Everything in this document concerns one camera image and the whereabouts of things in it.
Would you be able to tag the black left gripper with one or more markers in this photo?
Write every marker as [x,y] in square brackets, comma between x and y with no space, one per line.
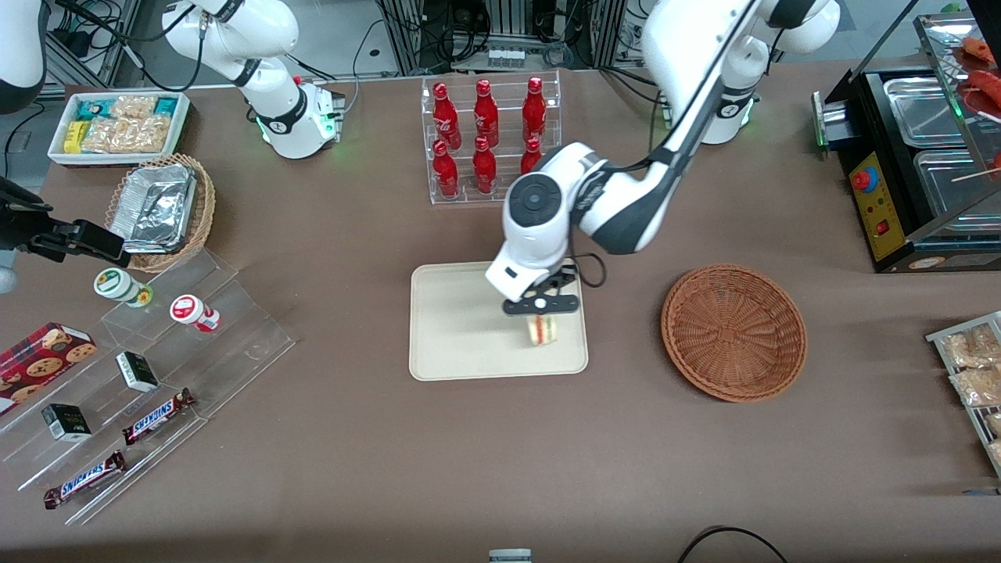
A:
[560,280]

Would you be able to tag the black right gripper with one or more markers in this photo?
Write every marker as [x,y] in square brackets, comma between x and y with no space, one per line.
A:
[33,232]

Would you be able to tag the triangular sandwich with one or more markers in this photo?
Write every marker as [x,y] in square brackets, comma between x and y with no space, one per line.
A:
[542,332]

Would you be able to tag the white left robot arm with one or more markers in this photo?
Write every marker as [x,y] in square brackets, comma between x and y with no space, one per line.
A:
[626,211]

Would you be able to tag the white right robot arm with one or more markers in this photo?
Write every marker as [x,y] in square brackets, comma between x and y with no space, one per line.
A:
[274,109]

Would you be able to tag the cream plastic tray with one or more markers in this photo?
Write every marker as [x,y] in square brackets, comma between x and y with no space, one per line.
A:
[461,328]

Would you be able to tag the light wicker basket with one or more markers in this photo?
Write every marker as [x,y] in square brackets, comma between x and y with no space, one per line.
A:
[205,211]

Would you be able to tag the empty brown wicker basket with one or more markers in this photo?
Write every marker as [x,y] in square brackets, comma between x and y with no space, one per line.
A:
[731,332]

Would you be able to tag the tray of packaged snacks right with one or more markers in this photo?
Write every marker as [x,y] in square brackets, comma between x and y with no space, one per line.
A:
[938,338]

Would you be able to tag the green cap yogurt bottle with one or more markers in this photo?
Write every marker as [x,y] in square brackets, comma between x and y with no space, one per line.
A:
[117,283]

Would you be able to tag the aluminium foil container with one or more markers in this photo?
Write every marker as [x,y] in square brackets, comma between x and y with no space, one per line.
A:
[152,207]

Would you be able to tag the white snack box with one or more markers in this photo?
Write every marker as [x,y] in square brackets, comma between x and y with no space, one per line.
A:
[59,156]

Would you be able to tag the red cap yogurt bottle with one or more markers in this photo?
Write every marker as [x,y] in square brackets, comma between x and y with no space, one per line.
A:
[188,309]

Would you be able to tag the yellow snack pack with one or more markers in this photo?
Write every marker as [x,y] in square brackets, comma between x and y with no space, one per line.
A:
[75,137]

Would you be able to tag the clear rice cracker bag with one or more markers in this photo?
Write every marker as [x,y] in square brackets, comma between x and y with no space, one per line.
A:
[129,134]

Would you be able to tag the small black carton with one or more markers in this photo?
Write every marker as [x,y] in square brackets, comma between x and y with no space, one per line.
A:
[66,422]
[138,371]

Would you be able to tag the red cookie box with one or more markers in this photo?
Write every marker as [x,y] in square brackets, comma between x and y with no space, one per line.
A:
[39,360]

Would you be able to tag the teal snack pack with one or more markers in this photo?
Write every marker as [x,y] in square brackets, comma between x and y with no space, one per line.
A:
[166,106]
[94,109]

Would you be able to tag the clear acrylic stepped stand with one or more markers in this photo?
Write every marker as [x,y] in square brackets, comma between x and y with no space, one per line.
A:
[227,344]

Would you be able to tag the red cola bottle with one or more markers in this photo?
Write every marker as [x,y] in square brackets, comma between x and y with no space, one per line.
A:
[531,156]
[484,168]
[445,113]
[486,113]
[534,109]
[446,172]

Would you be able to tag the snickers chocolate bar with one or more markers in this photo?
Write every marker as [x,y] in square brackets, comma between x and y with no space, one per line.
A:
[156,417]
[84,479]

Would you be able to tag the clear acrylic bottle rack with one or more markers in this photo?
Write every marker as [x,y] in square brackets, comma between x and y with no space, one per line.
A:
[504,117]

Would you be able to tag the small grey device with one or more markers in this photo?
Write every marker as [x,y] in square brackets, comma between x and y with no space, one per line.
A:
[510,556]

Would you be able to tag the white terminal block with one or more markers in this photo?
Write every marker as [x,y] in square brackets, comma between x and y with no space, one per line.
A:
[504,56]

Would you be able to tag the black hot dog machine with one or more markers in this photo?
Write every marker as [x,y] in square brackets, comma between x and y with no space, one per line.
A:
[891,242]

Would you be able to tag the steel pan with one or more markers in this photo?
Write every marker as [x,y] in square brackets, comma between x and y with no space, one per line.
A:
[923,113]
[950,188]

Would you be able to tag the clear bagged pastry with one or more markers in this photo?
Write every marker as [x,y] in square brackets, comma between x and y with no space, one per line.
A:
[993,424]
[995,453]
[970,348]
[977,385]

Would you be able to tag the red sausage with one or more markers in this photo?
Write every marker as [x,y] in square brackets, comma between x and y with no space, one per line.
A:
[987,84]
[981,51]

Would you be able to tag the aluminium frame rack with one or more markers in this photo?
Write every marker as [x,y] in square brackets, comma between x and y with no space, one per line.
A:
[407,31]

